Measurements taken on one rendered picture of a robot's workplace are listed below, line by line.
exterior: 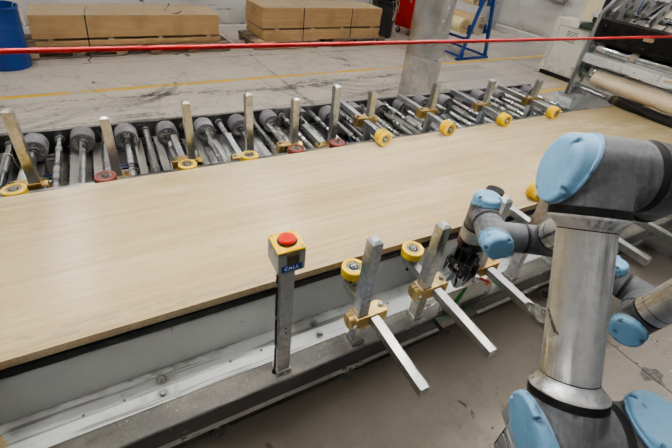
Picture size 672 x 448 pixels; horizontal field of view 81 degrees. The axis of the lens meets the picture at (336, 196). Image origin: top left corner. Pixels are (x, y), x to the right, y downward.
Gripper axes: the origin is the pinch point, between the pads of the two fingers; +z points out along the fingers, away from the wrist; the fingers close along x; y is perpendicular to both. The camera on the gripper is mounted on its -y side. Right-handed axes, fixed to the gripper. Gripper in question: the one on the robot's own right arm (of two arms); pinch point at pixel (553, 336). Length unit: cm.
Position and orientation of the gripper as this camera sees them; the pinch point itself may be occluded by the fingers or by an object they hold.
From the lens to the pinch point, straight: 150.5
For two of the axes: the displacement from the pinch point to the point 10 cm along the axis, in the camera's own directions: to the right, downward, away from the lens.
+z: -1.0, 8.2, 5.6
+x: 8.8, -1.9, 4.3
